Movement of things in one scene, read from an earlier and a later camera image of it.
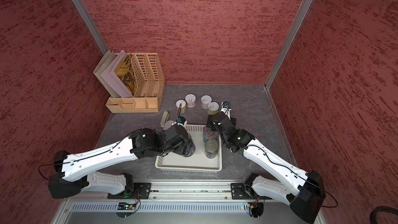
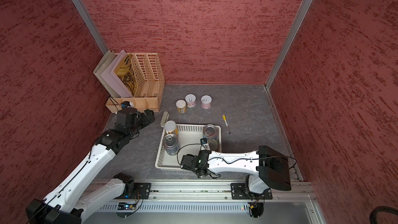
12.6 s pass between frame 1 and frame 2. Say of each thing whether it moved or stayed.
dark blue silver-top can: moved
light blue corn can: stayed
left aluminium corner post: stayed
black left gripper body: moved
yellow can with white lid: stayed
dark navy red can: stayed
